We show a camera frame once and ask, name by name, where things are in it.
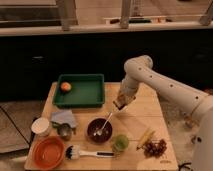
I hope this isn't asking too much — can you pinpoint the grey folded cloth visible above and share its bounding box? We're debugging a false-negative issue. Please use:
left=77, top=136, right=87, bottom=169
left=51, top=110, right=77, bottom=128

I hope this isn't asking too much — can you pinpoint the white paper cup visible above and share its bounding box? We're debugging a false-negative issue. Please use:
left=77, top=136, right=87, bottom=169
left=31, top=117, right=51, bottom=136

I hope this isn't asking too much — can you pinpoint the metal spoon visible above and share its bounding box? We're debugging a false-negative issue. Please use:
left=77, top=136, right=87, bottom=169
left=93, top=112, right=113, bottom=136

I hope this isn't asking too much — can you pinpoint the green plastic tray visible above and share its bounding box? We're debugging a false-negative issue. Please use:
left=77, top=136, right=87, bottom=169
left=52, top=74, right=105, bottom=108

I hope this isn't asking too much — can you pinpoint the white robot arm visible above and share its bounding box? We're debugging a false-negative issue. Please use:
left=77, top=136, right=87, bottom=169
left=116, top=55, right=213, bottom=171

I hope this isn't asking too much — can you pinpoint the green cup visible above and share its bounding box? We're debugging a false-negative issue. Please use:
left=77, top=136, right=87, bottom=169
left=112, top=134, right=129, bottom=153

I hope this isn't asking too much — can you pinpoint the wooden board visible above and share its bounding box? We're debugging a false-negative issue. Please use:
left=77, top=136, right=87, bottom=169
left=23, top=81, right=180, bottom=171

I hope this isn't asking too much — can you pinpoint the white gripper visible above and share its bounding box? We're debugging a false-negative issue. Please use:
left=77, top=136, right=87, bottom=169
left=117, top=78, right=139, bottom=103

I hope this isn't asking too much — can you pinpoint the white dish brush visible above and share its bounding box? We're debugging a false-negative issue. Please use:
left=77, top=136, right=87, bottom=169
left=65, top=145, right=115, bottom=160

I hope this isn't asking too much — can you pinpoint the dark brown bowl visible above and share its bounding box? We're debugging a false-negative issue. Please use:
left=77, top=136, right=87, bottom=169
left=86, top=118, right=113, bottom=144

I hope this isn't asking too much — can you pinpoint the orange plastic bowl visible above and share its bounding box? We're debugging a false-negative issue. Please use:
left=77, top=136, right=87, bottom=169
left=32, top=136, right=65, bottom=170

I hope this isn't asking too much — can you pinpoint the small metal cup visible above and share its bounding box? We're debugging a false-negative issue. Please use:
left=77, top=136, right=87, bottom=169
left=57, top=123, right=72, bottom=141

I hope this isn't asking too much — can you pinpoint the orange fruit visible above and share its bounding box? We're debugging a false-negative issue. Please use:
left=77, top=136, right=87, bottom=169
left=60, top=82, right=72, bottom=92

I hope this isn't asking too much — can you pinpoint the yellow banana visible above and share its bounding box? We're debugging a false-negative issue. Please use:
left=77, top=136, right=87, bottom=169
left=136, top=129, right=154, bottom=149

